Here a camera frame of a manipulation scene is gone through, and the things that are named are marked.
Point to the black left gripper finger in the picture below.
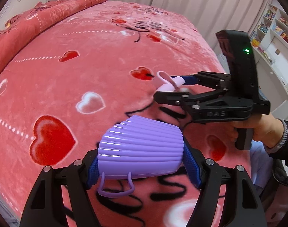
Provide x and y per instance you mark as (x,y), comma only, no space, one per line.
(211,101)

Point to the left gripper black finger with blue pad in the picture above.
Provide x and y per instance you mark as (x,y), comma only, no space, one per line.
(241,203)
(59,197)
(211,80)

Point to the purple ribbed trash bin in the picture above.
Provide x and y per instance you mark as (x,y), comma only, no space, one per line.
(138,148)

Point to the dark sleeve forearm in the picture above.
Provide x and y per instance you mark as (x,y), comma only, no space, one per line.
(280,150)

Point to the person's right hand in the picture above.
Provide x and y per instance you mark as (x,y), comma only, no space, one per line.
(266,129)

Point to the white desk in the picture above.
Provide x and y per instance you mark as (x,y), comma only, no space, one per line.
(272,86)

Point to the white bookshelf with books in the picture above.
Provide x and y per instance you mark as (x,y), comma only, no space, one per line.
(273,24)

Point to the pink heart-pattern bed blanket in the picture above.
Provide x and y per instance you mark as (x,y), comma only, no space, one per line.
(94,69)

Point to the folded red quilt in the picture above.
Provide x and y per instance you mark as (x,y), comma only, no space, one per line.
(27,25)

